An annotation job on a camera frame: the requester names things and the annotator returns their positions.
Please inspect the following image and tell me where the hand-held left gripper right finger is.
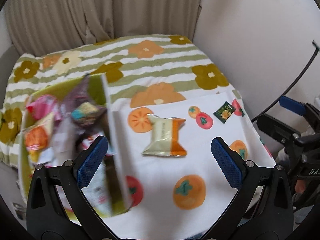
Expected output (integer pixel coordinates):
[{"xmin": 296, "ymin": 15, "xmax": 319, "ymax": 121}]
[{"xmin": 202, "ymin": 137, "xmax": 294, "ymax": 240}]

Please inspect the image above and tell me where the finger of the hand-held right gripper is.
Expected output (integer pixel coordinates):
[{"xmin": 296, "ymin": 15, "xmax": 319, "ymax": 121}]
[
  {"xmin": 256, "ymin": 114, "xmax": 300, "ymax": 146},
  {"xmin": 279, "ymin": 96, "xmax": 316, "ymax": 121}
]

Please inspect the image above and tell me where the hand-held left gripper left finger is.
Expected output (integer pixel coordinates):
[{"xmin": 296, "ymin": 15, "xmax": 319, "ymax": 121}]
[{"xmin": 26, "ymin": 135, "xmax": 118, "ymax": 240}]

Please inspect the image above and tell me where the green cardboard box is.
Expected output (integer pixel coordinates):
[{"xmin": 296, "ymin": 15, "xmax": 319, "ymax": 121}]
[{"xmin": 19, "ymin": 74, "xmax": 133, "ymax": 217}]

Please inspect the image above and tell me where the white snack packet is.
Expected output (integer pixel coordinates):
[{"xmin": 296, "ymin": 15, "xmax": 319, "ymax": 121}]
[{"xmin": 81, "ymin": 160, "xmax": 114, "ymax": 216}]

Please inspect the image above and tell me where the dark brown snack packet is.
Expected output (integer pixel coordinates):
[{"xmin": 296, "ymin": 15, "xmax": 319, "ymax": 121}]
[{"xmin": 61, "ymin": 76, "xmax": 108, "ymax": 130}]

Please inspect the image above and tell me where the small dark green snack packet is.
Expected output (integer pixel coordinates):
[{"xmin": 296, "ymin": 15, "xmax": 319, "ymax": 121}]
[{"xmin": 213, "ymin": 101, "xmax": 237, "ymax": 124}]

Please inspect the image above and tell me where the cream and orange snack packet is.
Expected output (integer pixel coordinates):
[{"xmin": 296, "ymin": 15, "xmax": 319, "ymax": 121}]
[{"xmin": 141, "ymin": 114, "xmax": 187, "ymax": 157}]

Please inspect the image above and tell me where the pink snack packet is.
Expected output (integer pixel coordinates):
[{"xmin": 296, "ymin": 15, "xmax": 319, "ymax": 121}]
[{"xmin": 26, "ymin": 95, "xmax": 60, "ymax": 121}]

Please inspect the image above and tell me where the person's right hand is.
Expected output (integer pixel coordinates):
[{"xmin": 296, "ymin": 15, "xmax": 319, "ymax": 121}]
[{"xmin": 294, "ymin": 179, "xmax": 307, "ymax": 194}]

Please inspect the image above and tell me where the white fruit-print cloth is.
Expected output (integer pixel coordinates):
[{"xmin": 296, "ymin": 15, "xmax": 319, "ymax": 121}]
[{"xmin": 62, "ymin": 90, "xmax": 278, "ymax": 240}]

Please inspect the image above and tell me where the floral striped blanket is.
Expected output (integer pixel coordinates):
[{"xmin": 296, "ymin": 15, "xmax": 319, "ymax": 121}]
[{"xmin": 0, "ymin": 34, "xmax": 237, "ymax": 166}]

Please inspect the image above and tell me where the grey padded headboard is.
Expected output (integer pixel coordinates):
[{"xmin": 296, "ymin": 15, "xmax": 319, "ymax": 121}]
[{"xmin": 0, "ymin": 44, "xmax": 21, "ymax": 83}]

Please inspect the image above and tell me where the beige curtain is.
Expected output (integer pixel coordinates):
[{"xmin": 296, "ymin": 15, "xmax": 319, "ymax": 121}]
[{"xmin": 4, "ymin": 0, "xmax": 203, "ymax": 57}]

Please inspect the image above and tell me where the black cable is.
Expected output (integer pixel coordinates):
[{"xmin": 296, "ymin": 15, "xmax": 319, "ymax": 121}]
[{"xmin": 251, "ymin": 39, "xmax": 320, "ymax": 122}]

